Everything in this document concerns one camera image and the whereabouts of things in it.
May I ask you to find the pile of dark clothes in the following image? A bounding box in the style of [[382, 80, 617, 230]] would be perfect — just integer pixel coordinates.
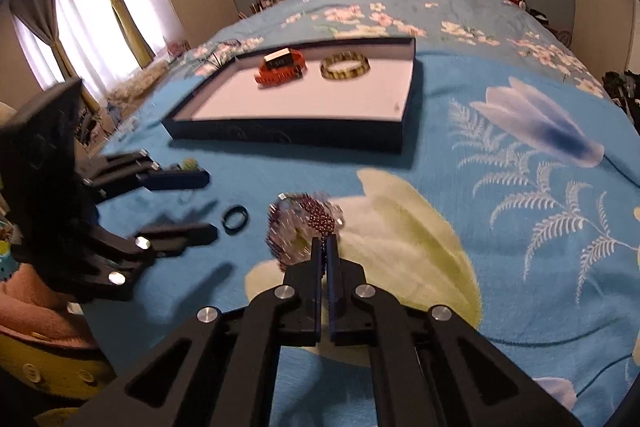
[[602, 69, 640, 128]]

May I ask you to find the yellow buttoned garment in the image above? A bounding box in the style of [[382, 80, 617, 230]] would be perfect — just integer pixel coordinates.
[[0, 332, 121, 410]]

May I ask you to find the white sheer curtain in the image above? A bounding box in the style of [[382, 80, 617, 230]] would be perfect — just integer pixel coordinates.
[[12, 0, 186, 108]]

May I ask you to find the pile of assorted clutter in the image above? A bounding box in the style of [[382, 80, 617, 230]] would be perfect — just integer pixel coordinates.
[[75, 57, 171, 148]]

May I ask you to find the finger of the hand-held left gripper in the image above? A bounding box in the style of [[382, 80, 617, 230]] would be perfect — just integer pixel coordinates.
[[47, 222, 219, 303], [80, 149, 211, 204]]

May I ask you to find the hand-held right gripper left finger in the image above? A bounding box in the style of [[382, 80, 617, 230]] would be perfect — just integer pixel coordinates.
[[65, 237, 324, 427]]

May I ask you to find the dark blue jewelry tray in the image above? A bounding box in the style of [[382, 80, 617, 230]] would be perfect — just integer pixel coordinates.
[[161, 38, 421, 155]]

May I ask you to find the orange smart watch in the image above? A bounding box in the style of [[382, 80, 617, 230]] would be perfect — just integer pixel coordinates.
[[252, 48, 307, 86]]

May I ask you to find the green mottled bangle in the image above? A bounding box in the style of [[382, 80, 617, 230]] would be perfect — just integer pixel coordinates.
[[320, 52, 371, 82]]

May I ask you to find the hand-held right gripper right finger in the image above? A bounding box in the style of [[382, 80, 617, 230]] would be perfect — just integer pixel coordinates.
[[327, 237, 583, 427]]

